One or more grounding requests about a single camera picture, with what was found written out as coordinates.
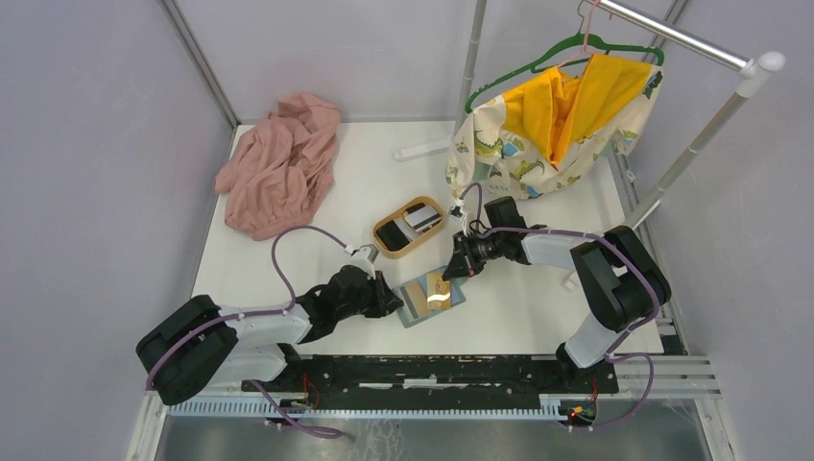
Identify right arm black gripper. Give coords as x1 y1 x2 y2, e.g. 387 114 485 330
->
443 229 504 281

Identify yellow credit card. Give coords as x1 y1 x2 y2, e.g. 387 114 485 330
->
402 281 427 320

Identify yellow oval card tray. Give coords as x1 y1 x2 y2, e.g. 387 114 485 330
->
372 196 444 259

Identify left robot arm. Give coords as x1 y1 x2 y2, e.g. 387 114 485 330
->
135 265 403 405

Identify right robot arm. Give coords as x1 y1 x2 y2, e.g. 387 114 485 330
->
443 196 672 392

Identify white striped card in tray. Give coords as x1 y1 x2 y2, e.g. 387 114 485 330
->
402 203 442 233

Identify black card in tray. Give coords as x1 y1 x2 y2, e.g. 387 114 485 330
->
374 220 411 252

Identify cartoon print hanging garment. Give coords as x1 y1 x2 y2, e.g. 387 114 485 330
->
444 63 664 200

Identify pink crumpled cloth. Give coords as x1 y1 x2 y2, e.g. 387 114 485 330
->
214 92 341 241

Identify yellow hanging garment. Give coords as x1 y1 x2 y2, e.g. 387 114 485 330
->
502 55 654 165

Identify green clothes hanger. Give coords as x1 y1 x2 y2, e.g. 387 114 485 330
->
464 33 666 116

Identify pink clothes hanger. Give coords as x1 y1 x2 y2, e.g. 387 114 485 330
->
558 0 600 67

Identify white clothes rack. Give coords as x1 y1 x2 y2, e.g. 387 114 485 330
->
393 0 786 294

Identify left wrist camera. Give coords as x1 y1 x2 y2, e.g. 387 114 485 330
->
345 244 380 279

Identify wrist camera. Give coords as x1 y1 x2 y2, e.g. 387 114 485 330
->
345 244 380 279
448 199 470 236

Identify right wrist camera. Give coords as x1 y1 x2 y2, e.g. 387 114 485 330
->
448 199 470 236

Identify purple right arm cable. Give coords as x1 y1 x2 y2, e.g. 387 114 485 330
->
457 182 664 432

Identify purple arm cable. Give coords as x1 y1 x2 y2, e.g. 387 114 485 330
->
457 182 664 432
144 225 364 440

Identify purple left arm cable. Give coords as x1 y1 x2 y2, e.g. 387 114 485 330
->
144 225 364 440

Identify white cable duct strip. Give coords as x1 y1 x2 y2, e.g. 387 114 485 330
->
166 397 564 422

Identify aluminium frame rails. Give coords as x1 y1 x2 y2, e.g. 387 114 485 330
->
126 355 737 460

